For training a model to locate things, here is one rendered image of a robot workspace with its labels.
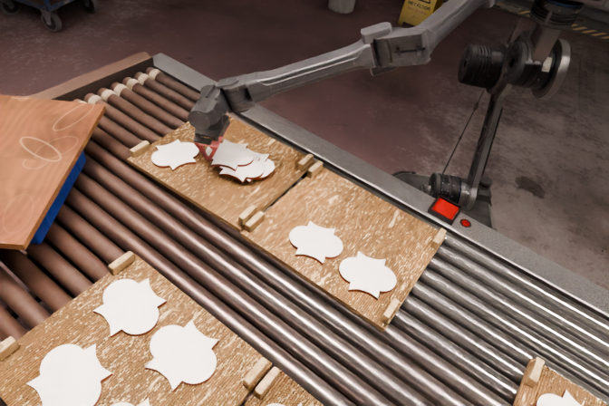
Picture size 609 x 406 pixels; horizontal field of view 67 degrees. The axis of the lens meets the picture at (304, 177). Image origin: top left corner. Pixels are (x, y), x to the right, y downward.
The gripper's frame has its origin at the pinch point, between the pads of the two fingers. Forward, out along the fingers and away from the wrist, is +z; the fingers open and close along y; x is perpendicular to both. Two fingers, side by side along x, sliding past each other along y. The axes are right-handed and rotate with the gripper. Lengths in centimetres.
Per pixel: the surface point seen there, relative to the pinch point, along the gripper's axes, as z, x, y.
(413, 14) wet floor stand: 84, -84, 339
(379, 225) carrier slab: 3, -49, -12
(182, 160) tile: 3.2, 7.5, -3.6
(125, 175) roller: 6.6, 21.5, -10.5
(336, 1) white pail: 89, -9, 347
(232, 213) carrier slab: 3.8, -11.2, -18.1
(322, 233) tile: 2.3, -34.8, -19.5
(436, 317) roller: 4, -64, -35
